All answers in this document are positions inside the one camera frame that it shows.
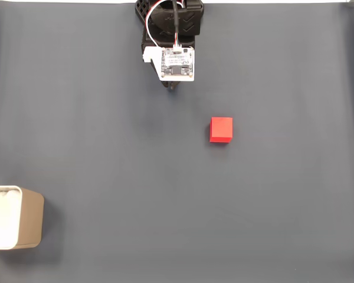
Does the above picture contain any red cube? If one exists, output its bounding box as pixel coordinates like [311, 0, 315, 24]
[209, 116, 234, 144]

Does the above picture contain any beige box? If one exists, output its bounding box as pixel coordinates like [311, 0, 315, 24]
[0, 185, 45, 251]

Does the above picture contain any dark grey mat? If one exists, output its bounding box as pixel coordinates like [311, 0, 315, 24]
[0, 2, 354, 283]

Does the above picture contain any white red black servo cable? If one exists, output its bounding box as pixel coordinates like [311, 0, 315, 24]
[145, 1, 162, 48]

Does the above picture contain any white camera board mount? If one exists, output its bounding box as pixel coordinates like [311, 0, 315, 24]
[142, 44, 195, 83]

